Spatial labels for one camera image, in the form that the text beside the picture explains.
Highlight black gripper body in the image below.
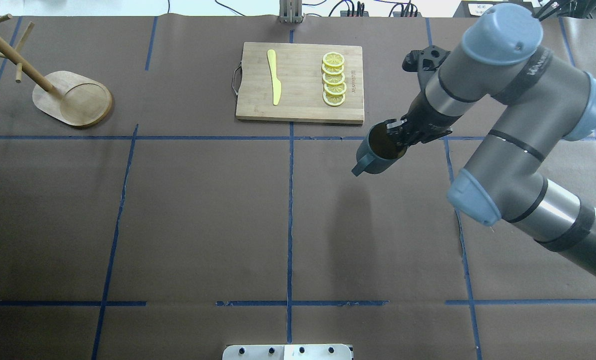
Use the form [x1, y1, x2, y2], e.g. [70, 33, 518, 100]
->
[398, 91, 453, 146]

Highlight bamboo cutting board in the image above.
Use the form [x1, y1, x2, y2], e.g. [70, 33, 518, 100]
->
[235, 42, 365, 125]

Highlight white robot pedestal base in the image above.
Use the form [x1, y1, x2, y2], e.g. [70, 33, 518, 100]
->
[222, 343, 354, 360]

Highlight yellow plastic knife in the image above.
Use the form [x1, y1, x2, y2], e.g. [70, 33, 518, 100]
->
[267, 48, 282, 106]

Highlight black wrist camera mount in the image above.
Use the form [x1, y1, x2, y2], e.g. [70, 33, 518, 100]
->
[401, 45, 451, 73]

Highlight lemon slice farthest from logo end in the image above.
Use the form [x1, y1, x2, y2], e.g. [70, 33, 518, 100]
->
[321, 51, 345, 68]

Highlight aluminium profile post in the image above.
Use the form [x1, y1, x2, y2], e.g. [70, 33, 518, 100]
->
[279, 0, 304, 24]

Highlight wooden cup rack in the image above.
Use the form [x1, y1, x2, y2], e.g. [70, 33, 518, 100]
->
[0, 14, 113, 128]

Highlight blue ribbed mug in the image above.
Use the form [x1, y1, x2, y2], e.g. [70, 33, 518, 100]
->
[352, 123, 408, 177]

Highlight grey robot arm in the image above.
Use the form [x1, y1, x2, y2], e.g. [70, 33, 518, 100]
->
[385, 2, 596, 276]

